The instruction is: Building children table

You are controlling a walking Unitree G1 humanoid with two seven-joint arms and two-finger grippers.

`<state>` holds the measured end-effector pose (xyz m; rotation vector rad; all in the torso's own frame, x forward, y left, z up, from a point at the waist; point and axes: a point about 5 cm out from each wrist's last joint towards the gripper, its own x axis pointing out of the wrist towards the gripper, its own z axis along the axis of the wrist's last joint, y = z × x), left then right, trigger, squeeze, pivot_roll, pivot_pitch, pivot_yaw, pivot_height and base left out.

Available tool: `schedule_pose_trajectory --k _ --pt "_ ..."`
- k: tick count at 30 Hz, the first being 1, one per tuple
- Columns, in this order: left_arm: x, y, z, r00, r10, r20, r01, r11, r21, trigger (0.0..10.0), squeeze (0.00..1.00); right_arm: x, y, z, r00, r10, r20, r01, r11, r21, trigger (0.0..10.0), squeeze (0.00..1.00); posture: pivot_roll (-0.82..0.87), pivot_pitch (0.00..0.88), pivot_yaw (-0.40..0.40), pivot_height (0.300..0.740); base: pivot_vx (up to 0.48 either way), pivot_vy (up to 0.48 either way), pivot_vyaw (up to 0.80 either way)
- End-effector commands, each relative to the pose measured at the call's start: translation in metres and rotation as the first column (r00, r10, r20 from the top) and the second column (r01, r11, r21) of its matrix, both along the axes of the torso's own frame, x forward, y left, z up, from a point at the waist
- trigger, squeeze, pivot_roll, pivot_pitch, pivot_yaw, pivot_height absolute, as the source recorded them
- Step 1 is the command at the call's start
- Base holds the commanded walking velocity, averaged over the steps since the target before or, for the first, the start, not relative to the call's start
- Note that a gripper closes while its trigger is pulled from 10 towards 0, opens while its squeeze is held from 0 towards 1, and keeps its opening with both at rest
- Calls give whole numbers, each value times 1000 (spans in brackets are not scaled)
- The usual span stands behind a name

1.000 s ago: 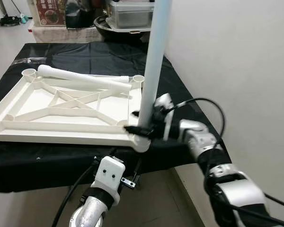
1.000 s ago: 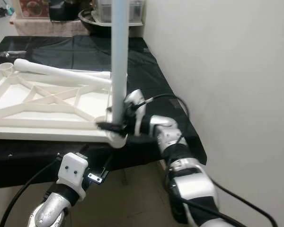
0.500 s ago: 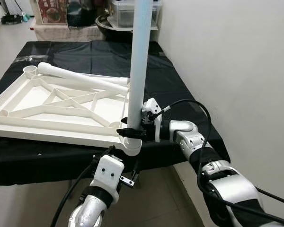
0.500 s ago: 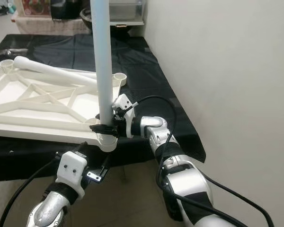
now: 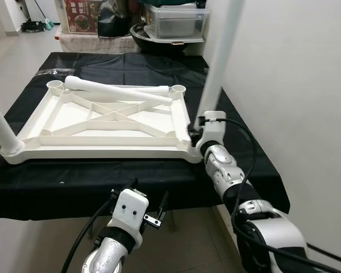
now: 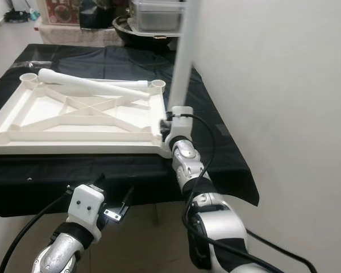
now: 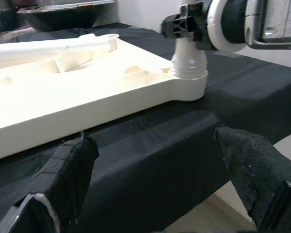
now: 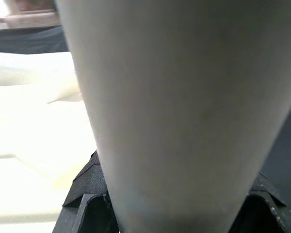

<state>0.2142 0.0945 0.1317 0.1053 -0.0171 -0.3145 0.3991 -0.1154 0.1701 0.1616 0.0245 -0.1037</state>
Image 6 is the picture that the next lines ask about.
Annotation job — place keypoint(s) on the clear tape patch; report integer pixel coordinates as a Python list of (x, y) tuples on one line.
[(35, 64), (223, 129)]

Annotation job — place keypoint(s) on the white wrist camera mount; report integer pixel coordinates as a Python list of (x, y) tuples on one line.
[(88, 205), (179, 128)]

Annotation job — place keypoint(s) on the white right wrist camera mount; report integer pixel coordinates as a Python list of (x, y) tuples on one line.
[(179, 128)]

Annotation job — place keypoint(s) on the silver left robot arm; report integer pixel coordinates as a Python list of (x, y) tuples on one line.
[(62, 250)]

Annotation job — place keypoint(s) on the grey metal table frame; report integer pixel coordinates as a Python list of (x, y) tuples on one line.
[(156, 214)]

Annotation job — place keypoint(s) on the white plastic table top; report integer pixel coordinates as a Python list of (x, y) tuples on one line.
[(45, 111)]

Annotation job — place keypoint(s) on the orange lid storage box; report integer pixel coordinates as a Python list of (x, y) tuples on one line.
[(62, 11)]

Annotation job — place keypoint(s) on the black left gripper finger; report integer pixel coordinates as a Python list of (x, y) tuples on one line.
[(126, 200)]

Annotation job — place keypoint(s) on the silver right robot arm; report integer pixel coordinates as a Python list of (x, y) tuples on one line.
[(190, 162)]

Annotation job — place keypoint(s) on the grey stone ledge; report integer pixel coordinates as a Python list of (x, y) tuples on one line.
[(74, 37)]

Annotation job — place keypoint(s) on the black wok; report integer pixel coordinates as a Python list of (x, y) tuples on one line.
[(136, 41)]

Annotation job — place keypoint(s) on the mop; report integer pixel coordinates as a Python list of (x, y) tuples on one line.
[(17, 16)]

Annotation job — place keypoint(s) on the clear plastic storage box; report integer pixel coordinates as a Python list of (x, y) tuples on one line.
[(156, 17)]

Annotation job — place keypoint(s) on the black tablecloth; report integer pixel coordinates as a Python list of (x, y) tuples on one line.
[(79, 182)]

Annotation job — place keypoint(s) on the dark bag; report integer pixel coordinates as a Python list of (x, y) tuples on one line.
[(96, 14)]

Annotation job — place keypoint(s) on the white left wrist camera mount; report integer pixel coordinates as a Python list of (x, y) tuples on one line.
[(88, 205)]

